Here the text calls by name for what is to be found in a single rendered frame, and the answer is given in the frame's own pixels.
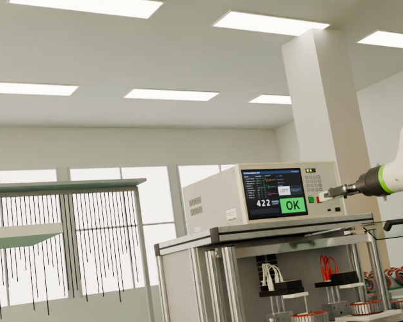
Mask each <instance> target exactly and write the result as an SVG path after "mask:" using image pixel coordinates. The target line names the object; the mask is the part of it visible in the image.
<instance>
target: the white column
mask: <svg viewBox="0 0 403 322"><path fill-rule="evenodd" d="M281 49H282V53H283V60H284V64H285V71H286V75H287V82H288V89H289V93H290V100H291V104H292V111H293V115H294V122H295V126H296V133H297V140H298V144H299V150H300V155H301V161H302V162H314V161H335V164H336V169H337V174H338V180H339V184H340V186H341V185H343V184H349V183H352V182H354V181H358V179H359V177H360V176H361V175H362V174H363V173H367V172H368V170H369V169H371V166H370V160H369V156H368V150H367V144H366V140H365V134H364V131H363V124H362V120H361V114H360V108H359V105H358V99H357V95H356V89H355V85H354V79H353V76H352V70H351V64H350V60H349V54H348V50H347V44H346V40H345V34H344V31H340V30H334V29H317V28H310V29H309V30H307V31H306V32H304V33H303V34H301V35H299V36H297V37H295V38H293V39H291V40H290V41H289V42H287V43H285V44H284V45H282V46H281ZM342 201H343V205H344V211H345V215H355V214H362V213H372V214H373V218H374V222H382V221H381V214H380V211H379V205H378V201H377V196H375V195H373V196H370V197H368V196H365V195H363V194H362V193H360V194H355V195H352V196H349V195H348V196H347V199H344V196H343V197H342ZM378 244H379V250H380V253H381V259H382V264H383V270H385V269H390V268H391V266H390V260H389V256H388V250H387V246H386V240H378ZM358 248H359V252H360V258H361V264H362V269H363V272H368V273H369V272H370V271H372V268H371V264H370V258H369V254H368V248H367V243H366V242H365V243H358Z"/></svg>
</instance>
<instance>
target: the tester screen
mask: <svg viewBox="0 0 403 322"><path fill-rule="evenodd" d="M242 174H243V178H244V186H245V191H246V199H247V203H248V211H249V217H250V218H253V217H268V216H275V215H290V214H298V213H306V211H302V212H294V213H282V211H281V204H280V199H286V198H297V197H303V198H304V196H303V193H302V194H292V195H279V191H278V187H286V186H298V185H301V178H300V174H299V170H289V171H253V172H242ZM301 188H302V185H301ZM302 192H303V189H302ZM263 199H270V200H271V206H265V207H257V204H256V200H263ZM268 208H279V211H280V212H279V213H264V214H256V215H251V214H250V210H259V209H268Z"/></svg>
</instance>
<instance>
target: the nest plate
mask: <svg viewBox="0 0 403 322"><path fill-rule="evenodd" d="M401 313H402V311H401V309H399V310H384V311H383V312H380V313H376V314H368V315H360V316H352V315H351V314H350V315H346V316H340V317H337V318H335V321H370V320H373V319H378V318H383V317H387V316H392V315H396V314H401Z"/></svg>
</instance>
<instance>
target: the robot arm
mask: <svg viewBox="0 0 403 322"><path fill-rule="evenodd" d="M402 191H403V127H402V129H401V131H400V141H399V148H398V152H397V156H396V158H395V160H394V161H392V162H389V163H387V164H383V165H379V164H377V166H376V167H373V168H371V169H369V170H368V172H366V173H363V174H362V175H361V176H360V177H359V179H358V181H354V182H352V183H349V184H343V185H341V186H339V187H335V188H330V189H329V190H327V191H325V192H321V193H319V201H320V202H323V201H327V200H328V201H332V200H335V199H339V198H342V197H343V196H344V199H347V196H352V195H355V194H360V193H362V194H363V195H365V196H368V197H370V196H377V197H383V199H384V201H387V198H386V197H387V196H390V195H391V194H394V193H397V192H402Z"/></svg>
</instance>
